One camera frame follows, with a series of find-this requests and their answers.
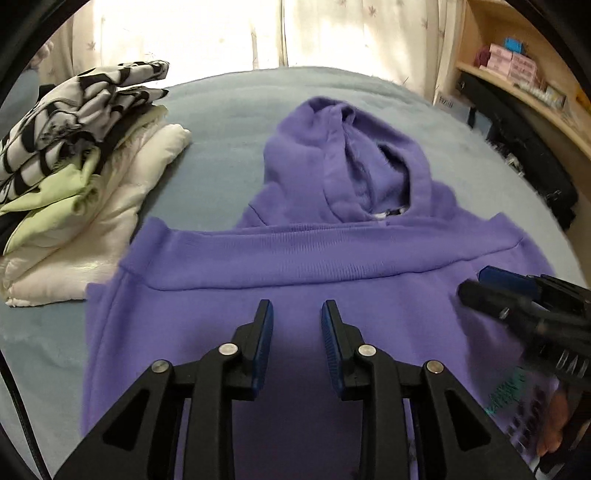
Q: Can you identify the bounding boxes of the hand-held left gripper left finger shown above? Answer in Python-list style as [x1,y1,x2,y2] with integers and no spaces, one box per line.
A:
[54,300,274,480]

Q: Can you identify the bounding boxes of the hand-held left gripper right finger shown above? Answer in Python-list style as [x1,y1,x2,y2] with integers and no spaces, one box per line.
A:
[322,300,532,480]

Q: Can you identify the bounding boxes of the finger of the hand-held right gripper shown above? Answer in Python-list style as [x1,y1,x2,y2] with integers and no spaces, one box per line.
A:
[478,266,539,299]
[458,281,542,325]

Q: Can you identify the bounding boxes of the purple hoodie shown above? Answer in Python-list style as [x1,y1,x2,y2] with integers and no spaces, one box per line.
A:
[81,96,573,480]

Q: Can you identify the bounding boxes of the pile of folded clothes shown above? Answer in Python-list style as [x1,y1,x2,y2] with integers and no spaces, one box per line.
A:
[0,105,192,308]

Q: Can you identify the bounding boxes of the person's right hand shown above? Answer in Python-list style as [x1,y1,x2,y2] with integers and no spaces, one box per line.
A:
[538,385,571,457]

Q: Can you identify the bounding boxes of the white cardboard box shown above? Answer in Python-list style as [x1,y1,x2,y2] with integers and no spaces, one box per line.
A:
[434,90,472,124]

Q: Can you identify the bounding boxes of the stack of pink boxes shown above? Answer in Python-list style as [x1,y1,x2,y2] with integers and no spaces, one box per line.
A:
[480,44,539,80]

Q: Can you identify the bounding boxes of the blue-grey bed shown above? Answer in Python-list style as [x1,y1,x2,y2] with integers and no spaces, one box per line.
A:
[0,65,578,480]

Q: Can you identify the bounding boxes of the wooden shelf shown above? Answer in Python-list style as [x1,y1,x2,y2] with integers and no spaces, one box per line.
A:
[434,0,591,160]

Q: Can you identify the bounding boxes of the light green garment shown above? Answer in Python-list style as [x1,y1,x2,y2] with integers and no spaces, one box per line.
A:
[0,148,105,254]

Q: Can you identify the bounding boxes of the black white patterned garment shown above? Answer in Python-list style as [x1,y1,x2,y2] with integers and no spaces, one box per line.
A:
[0,60,171,195]

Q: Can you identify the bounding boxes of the cream floral curtain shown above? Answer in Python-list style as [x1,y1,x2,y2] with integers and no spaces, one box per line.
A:
[46,0,467,102]

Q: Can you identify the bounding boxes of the black cable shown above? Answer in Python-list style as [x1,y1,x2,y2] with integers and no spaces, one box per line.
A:
[0,355,49,480]

